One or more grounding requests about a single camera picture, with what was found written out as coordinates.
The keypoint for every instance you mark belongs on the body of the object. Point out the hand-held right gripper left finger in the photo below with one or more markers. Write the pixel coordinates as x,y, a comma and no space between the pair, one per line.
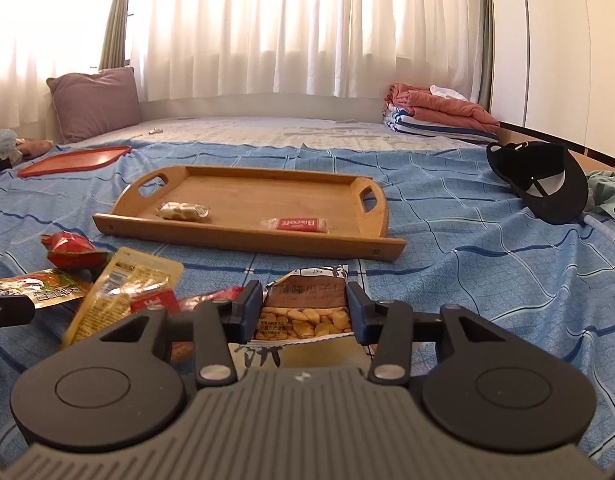
251,310

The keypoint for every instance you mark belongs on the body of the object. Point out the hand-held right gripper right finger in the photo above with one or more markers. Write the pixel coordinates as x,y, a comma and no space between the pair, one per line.
355,312

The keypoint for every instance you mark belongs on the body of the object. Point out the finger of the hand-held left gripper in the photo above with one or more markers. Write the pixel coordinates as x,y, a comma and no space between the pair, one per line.
9,311

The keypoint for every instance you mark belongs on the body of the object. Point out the white-yellow snack packet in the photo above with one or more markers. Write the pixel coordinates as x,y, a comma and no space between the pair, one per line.
42,285

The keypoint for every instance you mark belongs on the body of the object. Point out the seed snack packet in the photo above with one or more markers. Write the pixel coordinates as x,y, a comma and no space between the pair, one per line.
307,320

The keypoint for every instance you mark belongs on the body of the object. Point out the red snack packet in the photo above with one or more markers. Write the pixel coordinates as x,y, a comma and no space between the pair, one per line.
67,250

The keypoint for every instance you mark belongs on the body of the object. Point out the red biscuit packet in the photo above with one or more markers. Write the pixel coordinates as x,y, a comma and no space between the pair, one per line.
297,225
155,305

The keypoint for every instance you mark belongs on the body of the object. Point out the yellow snack packet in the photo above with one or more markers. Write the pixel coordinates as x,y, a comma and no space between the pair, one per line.
112,285

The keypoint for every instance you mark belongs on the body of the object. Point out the wooden tray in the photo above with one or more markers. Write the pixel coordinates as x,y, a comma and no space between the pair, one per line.
267,195

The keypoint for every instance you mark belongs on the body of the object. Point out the blue plaid bedsheet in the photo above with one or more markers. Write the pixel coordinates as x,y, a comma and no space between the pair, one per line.
462,270

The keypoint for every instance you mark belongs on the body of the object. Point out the nougat snack packet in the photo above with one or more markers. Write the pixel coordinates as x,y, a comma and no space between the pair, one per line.
182,211

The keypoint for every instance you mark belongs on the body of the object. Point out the orange plastic tray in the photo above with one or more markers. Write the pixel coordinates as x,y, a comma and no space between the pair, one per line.
72,162

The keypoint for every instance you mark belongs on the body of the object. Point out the brown plush toy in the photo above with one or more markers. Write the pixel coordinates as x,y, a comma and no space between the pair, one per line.
34,147

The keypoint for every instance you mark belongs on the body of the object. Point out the white patterned mattress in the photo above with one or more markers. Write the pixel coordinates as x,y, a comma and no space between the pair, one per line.
287,132

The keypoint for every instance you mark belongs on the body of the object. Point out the folded striped blue blanket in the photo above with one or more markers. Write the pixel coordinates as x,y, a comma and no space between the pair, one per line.
417,127

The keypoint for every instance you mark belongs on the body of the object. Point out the purple pillow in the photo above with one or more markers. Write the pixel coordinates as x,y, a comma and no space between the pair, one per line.
94,105

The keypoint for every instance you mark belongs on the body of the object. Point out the folded clothes stack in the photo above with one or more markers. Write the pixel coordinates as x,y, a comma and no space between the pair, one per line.
452,110

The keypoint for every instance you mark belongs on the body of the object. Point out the white cloth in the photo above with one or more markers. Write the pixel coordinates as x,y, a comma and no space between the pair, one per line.
447,92

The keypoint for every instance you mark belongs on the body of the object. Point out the black cap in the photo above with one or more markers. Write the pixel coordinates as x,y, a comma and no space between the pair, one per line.
572,180

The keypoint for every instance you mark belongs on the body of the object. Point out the green cloth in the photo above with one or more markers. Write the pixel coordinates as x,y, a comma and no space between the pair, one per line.
610,190

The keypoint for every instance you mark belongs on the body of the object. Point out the wide white sheer curtain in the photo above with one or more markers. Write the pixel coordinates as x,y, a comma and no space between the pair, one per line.
287,25

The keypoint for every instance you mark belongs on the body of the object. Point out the narrow white sheer curtain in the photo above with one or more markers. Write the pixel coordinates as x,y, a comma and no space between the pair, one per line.
37,20

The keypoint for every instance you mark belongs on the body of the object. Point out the olive curtain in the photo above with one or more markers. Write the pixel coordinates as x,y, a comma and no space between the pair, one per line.
486,35
114,20

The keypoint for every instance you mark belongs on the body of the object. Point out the white wardrobe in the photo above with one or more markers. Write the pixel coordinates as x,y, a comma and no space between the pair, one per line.
552,60

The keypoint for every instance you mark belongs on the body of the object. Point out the wooden bed frame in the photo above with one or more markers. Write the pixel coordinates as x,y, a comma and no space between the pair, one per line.
517,136

